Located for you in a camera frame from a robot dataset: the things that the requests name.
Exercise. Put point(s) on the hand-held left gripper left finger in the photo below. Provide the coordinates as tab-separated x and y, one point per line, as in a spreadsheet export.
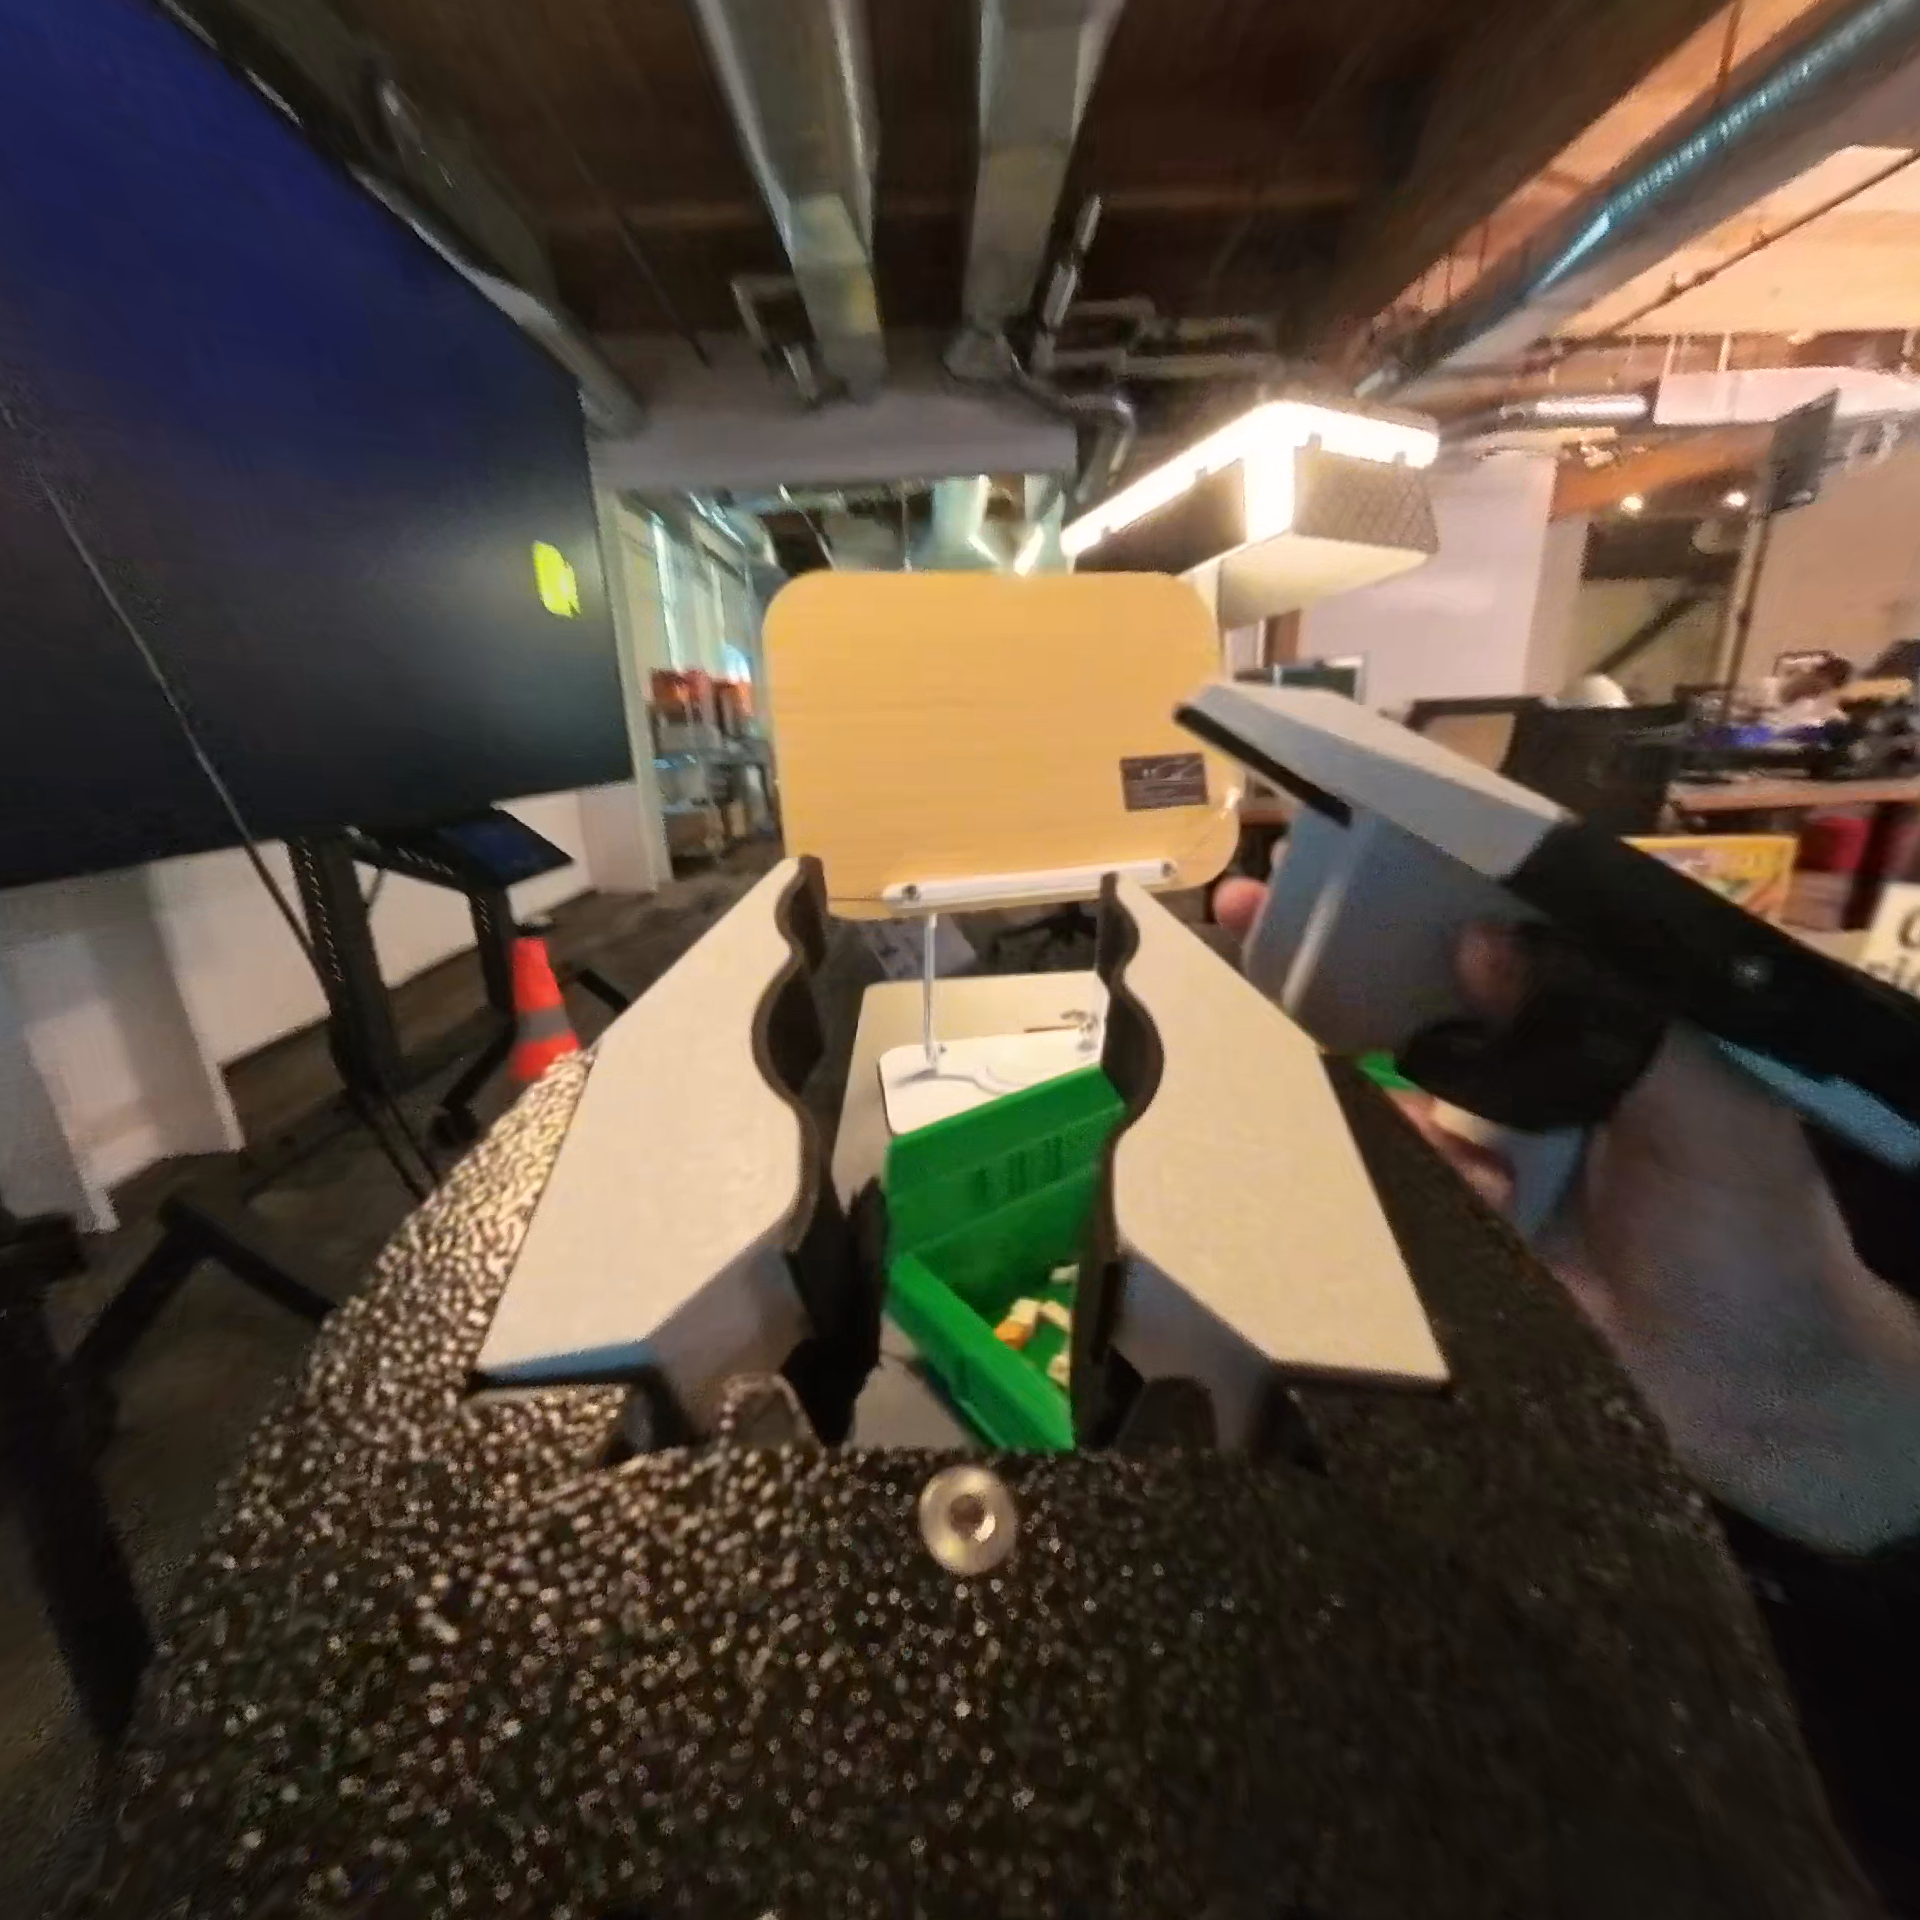
662	1142

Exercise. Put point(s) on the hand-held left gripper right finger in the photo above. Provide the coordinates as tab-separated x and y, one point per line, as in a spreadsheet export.
1261	1200

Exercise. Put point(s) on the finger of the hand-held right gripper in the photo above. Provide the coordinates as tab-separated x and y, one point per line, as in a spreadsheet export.
1395	783
1349	932

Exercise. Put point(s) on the green plastic bin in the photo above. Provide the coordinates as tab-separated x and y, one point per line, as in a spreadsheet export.
992	1172

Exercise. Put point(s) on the person's right hand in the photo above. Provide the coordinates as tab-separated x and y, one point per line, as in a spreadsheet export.
1488	971

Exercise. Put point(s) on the orange traffic cone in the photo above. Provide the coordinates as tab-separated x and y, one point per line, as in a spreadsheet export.
545	1021

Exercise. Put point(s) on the background wooden desk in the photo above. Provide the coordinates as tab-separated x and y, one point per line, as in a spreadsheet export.
1800	787

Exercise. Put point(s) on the pile of loose toy bricks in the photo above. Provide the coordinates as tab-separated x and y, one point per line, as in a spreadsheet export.
1027	1326

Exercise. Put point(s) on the small blue tablet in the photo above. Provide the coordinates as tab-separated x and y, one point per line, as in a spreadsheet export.
504	848

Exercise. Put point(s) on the hanging ceiling lamp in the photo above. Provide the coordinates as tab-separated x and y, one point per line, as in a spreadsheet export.
1275	451

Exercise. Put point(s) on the black screen stand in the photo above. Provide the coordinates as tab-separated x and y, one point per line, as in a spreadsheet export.
339	961

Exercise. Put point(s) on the wooden board with white stand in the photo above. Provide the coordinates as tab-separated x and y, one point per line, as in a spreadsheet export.
976	720

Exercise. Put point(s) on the orange beverage dispenser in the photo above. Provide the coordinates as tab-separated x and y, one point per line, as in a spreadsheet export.
702	710

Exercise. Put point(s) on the black tripod with panel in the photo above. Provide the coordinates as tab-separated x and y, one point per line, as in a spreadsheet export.
1800	442

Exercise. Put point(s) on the grey ceiling pipe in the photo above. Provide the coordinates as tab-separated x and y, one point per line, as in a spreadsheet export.
1680	181

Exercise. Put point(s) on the large dark display screen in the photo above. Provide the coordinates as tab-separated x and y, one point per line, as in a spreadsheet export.
302	451

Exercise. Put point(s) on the metal ceiling duct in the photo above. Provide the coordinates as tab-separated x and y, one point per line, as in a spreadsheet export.
1037	152
806	181

